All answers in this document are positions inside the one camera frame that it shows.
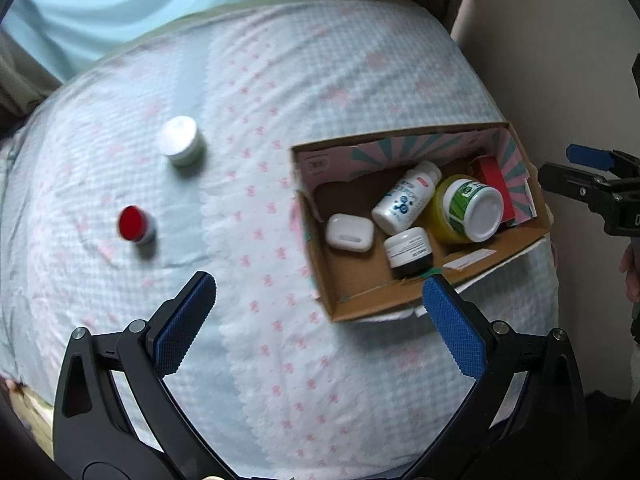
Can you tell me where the light blue hanging cloth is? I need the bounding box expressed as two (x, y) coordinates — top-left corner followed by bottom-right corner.
(0, 0), (283, 83)

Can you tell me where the green label jar white lid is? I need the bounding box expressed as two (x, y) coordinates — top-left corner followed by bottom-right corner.
(440, 178), (505, 242)

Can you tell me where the white bottle with blue print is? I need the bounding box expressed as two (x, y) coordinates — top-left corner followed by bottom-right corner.
(371, 160), (443, 236)

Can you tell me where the cardboard box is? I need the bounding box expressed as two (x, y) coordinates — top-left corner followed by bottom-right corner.
(291, 121), (552, 323)

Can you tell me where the dark cloth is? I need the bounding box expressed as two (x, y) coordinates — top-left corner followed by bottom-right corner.
(582, 390), (640, 480)

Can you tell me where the small jar with red cap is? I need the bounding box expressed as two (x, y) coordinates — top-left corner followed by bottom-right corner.
(117, 205), (157, 246)

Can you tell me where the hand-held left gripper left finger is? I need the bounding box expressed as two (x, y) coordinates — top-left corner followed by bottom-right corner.
(52, 271), (236, 467)

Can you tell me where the white earbud case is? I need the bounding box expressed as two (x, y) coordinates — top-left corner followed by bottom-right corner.
(325, 213), (375, 253)

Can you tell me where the bed with checked sheet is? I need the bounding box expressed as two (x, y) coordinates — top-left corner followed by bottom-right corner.
(0, 0), (561, 480)

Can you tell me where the yellow tape roll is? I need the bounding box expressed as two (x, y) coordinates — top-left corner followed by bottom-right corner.
(422, 175), (482, 245)

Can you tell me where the red box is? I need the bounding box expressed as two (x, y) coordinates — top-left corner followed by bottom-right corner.
(472, 155), (519, 226)

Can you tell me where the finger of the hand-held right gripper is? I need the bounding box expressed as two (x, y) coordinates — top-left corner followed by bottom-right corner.
(538, 161), (608, 211)
(566, 143), (618, 172)

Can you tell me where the person's right hand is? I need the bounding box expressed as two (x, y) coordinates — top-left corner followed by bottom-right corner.
(619, 244), (640, 305)

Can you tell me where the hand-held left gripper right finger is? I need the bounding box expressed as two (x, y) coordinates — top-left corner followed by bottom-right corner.
(410, 274), (588, 471)

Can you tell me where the yellowish printed packet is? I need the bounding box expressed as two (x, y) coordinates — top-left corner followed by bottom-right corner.
(0, 379), (55, 443)

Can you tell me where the small black and white jar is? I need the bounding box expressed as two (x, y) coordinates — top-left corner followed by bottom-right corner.
(383, 226), (435, 280)

